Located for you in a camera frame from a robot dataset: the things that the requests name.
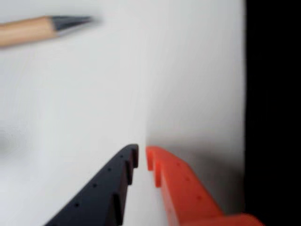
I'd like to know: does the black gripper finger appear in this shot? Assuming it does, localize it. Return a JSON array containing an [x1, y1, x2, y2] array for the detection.
[[43, 144, 140, 226]]

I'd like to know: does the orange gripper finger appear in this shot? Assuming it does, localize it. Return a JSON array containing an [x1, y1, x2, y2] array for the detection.
[[145, 145, 265, 226]]

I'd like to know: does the wooden pencil with dark tip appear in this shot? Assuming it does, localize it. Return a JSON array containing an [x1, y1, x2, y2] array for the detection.
[[0, 15, 102, 48]]

